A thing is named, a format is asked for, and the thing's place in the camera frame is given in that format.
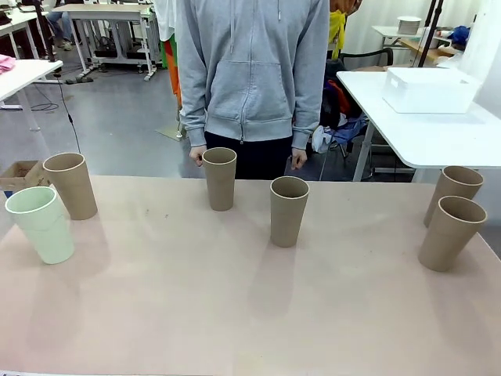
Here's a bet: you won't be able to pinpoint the person's left hand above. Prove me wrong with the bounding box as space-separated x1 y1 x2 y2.
288 147 309 172

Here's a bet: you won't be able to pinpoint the person's right hand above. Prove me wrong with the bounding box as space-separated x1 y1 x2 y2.
189 145 208 168

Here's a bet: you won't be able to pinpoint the brown paper cup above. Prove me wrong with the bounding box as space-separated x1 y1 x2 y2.
417 195 488 273
201 146 238 212
41 152 99 221
269 175 311 248
423 165 485 228

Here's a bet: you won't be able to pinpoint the white plastic basket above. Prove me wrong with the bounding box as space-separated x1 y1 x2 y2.
382 67 481 115

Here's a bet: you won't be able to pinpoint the light green cup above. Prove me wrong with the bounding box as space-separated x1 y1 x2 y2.
4 186 76 266

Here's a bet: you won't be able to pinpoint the person's right forearm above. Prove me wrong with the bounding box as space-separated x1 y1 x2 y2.
178 74 208 149

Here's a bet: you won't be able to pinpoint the person's left forearm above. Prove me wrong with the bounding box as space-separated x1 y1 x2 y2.
291 74 326 150

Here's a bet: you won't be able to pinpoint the stack of grey plates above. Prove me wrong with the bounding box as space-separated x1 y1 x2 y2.
397 15 423 36

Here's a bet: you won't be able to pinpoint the mannequin stand base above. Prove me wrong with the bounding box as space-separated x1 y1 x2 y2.
155 113 187 142

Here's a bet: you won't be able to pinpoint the black trousers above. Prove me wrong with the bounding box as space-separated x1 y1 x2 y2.
204 131 294 181

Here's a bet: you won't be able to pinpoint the blue white cloth heap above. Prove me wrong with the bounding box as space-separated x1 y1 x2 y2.
311 115 371 156

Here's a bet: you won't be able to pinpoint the orange green garment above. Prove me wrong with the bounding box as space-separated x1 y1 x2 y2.
160 38 183 109

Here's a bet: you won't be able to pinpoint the grey zip hoodie torso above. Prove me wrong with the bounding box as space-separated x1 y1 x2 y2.
175 0 331 144

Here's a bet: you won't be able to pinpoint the black office chair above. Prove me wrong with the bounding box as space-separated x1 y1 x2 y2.
337 46 395 72

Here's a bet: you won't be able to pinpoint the white side table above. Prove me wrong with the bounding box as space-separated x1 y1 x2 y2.
336 69 501 183

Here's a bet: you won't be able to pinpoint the yellow cloth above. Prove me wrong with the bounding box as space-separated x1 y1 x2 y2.
328 9 348 62

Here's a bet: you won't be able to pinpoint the white hanging garment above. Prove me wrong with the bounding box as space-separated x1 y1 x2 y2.
153 0 179 42

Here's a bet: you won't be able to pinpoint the white shelf table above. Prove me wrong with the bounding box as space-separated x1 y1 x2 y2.
370 24 451 50

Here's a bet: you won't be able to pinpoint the wooden tabletop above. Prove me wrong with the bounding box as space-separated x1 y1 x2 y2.
398 38 457 63

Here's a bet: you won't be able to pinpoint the desk with white legs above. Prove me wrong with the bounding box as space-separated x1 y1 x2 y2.
52 3 157 82

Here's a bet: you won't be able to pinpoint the cardboard box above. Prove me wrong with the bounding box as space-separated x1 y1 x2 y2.
0 160 52 193

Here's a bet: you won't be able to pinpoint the seated person in jeans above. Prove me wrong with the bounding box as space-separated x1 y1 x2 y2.
45 10 74 52

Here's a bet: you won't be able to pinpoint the black light stand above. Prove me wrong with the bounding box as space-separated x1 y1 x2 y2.
416 0 445 68

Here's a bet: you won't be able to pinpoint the black tripod stand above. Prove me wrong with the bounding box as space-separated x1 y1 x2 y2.
33 0 59 63

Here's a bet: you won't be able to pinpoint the blue bag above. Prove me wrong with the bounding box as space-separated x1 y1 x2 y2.
447 25 472 45

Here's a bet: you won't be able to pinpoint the white background desk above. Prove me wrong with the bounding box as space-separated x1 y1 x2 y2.
0 11 50 60

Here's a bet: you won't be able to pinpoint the black floor cable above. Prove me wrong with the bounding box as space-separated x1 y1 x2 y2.
56 72 84 154

